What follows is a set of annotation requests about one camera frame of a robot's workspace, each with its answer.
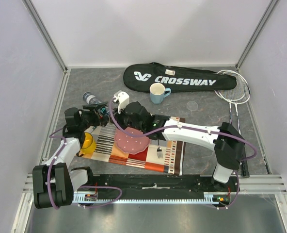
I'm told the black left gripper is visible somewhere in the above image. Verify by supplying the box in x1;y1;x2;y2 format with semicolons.
79;102;112;131

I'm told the black shuttlecock tube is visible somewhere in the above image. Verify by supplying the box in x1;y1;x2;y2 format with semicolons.
82;92;110;119

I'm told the clear plastic tube lid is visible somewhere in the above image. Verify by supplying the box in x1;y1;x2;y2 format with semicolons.
186;101;198;112

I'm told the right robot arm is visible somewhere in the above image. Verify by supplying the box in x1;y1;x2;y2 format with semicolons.
109;102;246;191

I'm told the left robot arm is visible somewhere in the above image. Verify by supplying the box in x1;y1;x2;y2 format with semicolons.
32;102;108;209

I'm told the white badminton racket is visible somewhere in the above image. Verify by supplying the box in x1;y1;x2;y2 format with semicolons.
214;71;250;127
213;69;251;135

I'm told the pink dotted plate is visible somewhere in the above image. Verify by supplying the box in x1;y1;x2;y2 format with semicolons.
113;127;150;154

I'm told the yellow mug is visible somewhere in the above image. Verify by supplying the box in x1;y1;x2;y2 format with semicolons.
76;132;96;157

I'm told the blue ceramic mug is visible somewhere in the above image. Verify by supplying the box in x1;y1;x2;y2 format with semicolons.
149;83;172;104

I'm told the black Crossway racket bag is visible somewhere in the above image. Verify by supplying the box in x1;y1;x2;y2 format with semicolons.
123;62;237;93

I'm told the silver fork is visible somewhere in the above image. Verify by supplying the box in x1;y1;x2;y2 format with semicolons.
157;140;163;159

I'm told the colourful patchwork placemat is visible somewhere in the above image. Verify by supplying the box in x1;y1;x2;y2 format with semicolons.
77;124;185;175

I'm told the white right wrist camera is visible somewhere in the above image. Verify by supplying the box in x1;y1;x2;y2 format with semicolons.
113;90;129;114

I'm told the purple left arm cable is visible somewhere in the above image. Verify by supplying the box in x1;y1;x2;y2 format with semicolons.
48;127;123;209

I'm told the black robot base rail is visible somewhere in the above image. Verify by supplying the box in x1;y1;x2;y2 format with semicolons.
86;174;237;200

